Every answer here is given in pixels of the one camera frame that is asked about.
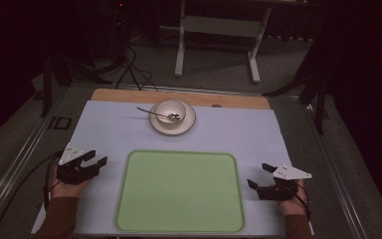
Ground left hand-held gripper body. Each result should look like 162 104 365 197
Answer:
56 141 100 185

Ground green tray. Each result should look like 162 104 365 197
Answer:
113 149 246 234

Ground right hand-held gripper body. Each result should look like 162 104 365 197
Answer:
257 163 312 201

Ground white plate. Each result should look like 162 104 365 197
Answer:
148 100 197 136

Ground white bowl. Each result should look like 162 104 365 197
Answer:
153 99 187 125

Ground person's left hand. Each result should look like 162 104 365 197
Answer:
49 165 93 200

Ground black stand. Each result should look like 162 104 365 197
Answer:
39 33 113 118
262 19 332 135

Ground metal spoon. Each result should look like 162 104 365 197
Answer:
136 106 182 121

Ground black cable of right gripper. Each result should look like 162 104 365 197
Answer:
285 182 312 223

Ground pale blue table mat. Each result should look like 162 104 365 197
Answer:
30 100 315 237

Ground black floor cables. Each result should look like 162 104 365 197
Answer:
113 43 158 93

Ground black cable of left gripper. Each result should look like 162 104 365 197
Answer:
0 149 64 239

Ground black floor socket frame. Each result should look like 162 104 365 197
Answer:
48 116 73 131

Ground white metal table frame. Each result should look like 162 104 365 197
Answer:
174 0 273 85

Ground person's right hand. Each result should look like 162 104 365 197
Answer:
277 178 307 217

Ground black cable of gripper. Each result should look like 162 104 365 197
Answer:
0 149 64 239
285 182 312 223

